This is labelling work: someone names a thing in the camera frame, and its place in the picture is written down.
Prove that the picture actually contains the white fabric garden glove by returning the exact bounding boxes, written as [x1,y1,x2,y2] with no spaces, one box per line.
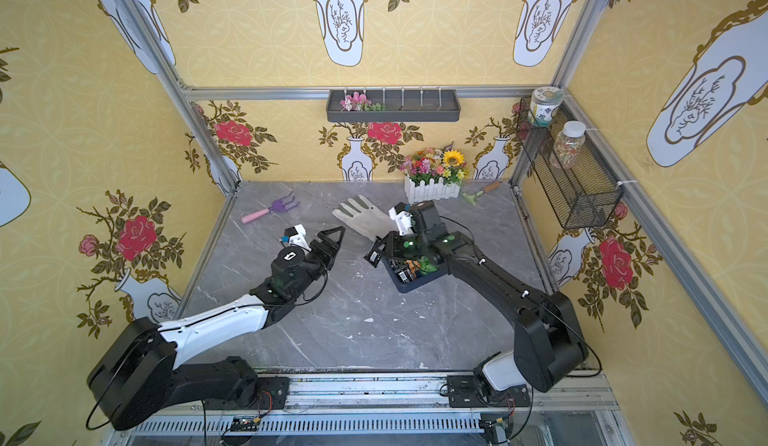
[332,195,396,241]

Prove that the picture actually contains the black wire mesh basket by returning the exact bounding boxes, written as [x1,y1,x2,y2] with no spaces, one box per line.
[509,98,624,230]

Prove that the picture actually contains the grey wall shelf tray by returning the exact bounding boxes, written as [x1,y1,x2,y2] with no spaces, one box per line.
[326,86,462,123]

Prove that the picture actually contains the small circuit board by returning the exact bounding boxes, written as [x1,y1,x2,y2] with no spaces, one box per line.
[229,416,262,433]
[482,418,509,446]

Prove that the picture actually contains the white fence flower pot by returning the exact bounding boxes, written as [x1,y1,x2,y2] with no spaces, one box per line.
[399,148,467,203]

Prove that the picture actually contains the pink artificial flowers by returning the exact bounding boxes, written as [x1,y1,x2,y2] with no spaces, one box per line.
[339,92,384,112]

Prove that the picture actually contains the pink purple garden rake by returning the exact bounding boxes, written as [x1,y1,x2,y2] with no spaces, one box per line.
[241,193,300,224]

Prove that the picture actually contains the green garden trowel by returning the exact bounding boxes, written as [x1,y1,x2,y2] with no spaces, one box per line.
[461,180,502,206]

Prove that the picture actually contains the small circuit board left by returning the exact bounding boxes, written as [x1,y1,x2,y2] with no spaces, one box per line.
[229,416,262,433]

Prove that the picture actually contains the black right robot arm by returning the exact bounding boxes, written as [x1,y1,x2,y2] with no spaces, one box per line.
[365,201,593,396]

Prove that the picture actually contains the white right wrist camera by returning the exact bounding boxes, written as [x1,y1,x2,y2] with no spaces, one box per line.
[389,202,413,236]

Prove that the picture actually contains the green cookie packet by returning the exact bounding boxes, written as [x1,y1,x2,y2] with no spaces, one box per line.
[418,256,439,276]

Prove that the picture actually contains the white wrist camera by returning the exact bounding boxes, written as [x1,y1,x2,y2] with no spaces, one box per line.
[280,224,310,250]
[389,202,413,236]

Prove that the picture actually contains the dark blue storage box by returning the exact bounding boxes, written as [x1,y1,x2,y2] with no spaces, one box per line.
[382,258,448,294]

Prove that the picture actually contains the small circuit board right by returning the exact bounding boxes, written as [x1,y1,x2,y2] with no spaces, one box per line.
[482,418,509,446]

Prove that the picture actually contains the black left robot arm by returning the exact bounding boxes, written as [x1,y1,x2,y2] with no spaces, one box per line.
[86,226,346,431]

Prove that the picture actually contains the white lid labelled jar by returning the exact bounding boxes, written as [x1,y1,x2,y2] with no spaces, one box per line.
[528,86,564,127]

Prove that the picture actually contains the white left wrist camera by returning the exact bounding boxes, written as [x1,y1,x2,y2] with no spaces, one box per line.
[280,224,310,250]

